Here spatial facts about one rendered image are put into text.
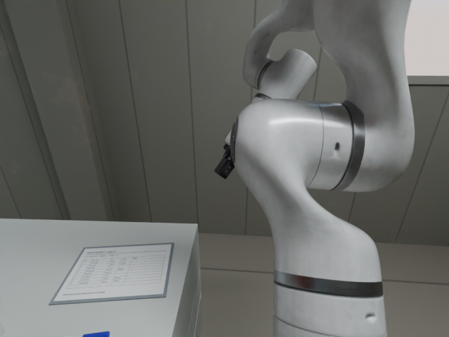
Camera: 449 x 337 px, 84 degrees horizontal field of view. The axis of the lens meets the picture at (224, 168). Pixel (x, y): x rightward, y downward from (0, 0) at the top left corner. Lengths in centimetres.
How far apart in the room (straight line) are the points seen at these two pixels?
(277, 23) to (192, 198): 163
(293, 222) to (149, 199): 189
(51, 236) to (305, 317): 64
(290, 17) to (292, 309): 47
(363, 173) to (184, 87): 151
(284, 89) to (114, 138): 159
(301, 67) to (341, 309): 48
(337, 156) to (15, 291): 62
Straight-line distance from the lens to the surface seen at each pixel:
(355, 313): 30
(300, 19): 55
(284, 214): 30
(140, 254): 62
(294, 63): 61
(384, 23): 32
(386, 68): 32
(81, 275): 62
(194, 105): 175
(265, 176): 29
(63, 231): 78
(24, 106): 233
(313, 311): 30
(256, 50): 62
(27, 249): 76
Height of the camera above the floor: 138
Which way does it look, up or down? 24 degrees down
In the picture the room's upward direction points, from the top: straight up
